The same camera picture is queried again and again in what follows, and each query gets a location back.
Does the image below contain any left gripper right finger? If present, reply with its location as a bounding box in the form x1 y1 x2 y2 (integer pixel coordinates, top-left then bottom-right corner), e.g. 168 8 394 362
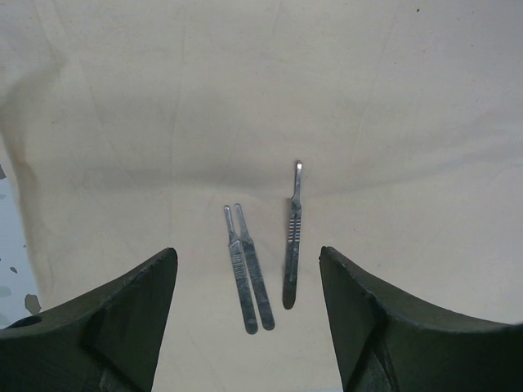
320 247 522 391

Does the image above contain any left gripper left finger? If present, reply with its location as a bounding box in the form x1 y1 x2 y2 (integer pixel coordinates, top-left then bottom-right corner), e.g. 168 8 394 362
1 248 177 391

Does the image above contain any steel scalpel handle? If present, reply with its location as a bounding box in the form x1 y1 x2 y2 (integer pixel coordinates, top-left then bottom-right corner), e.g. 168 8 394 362
235 203 275 331
224 205 258 335
282 160 302 310

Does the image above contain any beige surgical drape cloth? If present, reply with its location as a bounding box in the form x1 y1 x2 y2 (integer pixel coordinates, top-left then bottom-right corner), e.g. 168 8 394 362
1 1 522 391

